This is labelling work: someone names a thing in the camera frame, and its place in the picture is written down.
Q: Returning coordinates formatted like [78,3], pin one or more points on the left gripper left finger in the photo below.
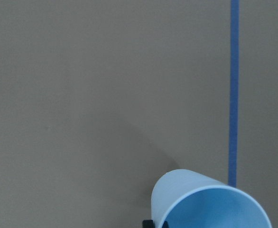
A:
[148,224]

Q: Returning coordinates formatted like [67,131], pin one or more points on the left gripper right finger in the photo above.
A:
[165,224]

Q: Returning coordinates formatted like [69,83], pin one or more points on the blue cup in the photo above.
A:
[186,199]

